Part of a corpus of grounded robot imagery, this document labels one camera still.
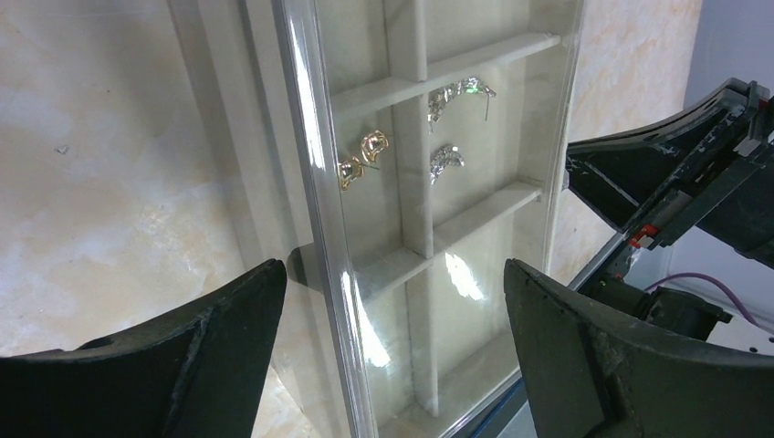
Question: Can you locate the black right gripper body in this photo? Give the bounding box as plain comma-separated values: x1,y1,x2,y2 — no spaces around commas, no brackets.
566,78,773,342

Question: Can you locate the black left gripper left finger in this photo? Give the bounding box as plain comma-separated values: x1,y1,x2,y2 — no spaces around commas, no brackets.
1,259,288,437

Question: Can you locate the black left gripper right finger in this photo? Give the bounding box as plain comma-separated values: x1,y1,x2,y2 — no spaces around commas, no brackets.
504,259,773,437

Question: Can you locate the silver hoop earring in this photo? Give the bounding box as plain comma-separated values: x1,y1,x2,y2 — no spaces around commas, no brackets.
429,144,465,186

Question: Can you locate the beige compartment jewelry tray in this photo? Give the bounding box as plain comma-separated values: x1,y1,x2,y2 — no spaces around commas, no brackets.
315,1,583,437

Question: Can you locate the silver crystal bar earring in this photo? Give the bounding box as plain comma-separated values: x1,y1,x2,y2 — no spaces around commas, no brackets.
427,76,497,133

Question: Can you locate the small gold earring piece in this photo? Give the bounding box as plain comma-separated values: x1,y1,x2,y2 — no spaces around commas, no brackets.
361,130,390,164

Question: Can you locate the clear acrylic box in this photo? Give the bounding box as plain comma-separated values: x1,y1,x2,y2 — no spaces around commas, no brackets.
170,1,584,437

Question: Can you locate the small gold stud earring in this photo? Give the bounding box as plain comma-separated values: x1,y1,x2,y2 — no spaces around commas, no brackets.
338,156,365,191

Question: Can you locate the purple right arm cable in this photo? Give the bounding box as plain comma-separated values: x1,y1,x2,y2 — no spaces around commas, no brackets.
643,272,760,330

